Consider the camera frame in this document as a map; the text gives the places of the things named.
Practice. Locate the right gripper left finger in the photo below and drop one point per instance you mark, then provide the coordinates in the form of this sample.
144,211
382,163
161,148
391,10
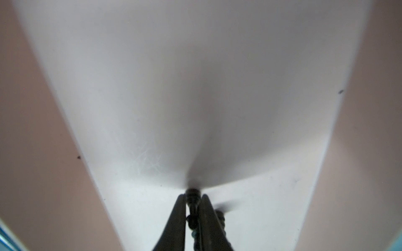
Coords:
173,235

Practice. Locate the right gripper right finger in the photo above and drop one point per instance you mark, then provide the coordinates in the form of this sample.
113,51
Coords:
212,234

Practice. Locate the black chess piece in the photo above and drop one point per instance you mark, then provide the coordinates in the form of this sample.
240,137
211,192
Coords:
193,198

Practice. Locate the pink plastic tray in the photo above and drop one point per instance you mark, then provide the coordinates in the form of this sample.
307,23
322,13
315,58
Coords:
288,114

